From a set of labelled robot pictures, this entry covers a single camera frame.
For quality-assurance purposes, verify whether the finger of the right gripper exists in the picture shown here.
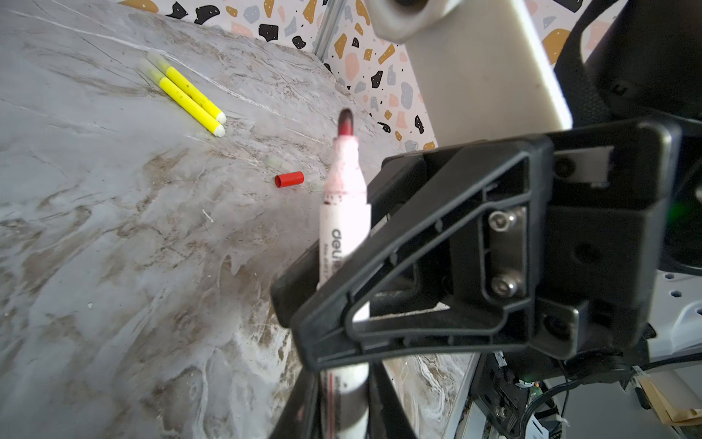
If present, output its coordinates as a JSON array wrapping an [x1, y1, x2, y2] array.
[[271, 135, 554, 371]]

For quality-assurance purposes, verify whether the red white pen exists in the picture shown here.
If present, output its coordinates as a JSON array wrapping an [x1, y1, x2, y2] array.
[[317, 109, 371, 438]]

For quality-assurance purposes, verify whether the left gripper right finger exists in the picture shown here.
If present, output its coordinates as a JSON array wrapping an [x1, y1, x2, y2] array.
[[367, 362, 417, 439]]

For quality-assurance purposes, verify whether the yellow highlighter pen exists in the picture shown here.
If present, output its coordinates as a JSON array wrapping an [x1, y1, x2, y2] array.
[[146, 51, 227, 124], [138, 59, 226, 137]]

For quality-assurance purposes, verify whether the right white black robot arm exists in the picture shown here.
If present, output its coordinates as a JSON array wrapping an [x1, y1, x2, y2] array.
[[272, 1, 701, 382]]

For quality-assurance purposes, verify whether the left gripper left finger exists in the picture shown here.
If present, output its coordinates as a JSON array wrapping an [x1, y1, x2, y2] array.
[[269, 369, 321, 439]]

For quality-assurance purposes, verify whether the red pen cap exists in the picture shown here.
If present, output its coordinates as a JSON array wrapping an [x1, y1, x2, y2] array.
[[274, 171, 305, 188]]

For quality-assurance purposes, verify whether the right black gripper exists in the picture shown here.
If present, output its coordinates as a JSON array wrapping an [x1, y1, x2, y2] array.
[[532, 1, 701, 360]]

